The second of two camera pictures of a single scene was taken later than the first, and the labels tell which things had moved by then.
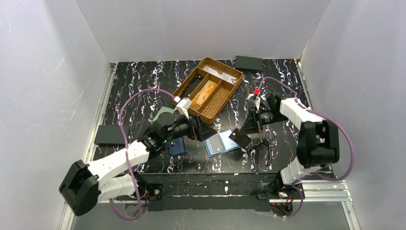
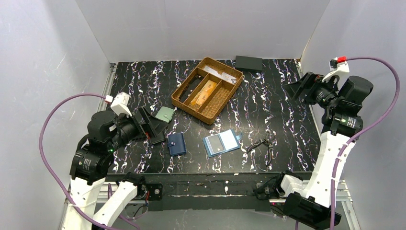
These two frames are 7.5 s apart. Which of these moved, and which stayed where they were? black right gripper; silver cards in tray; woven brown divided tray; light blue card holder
Moved: black right gripper
Stayed: woven brown divided tray; light blue card holder; silver cards in tray
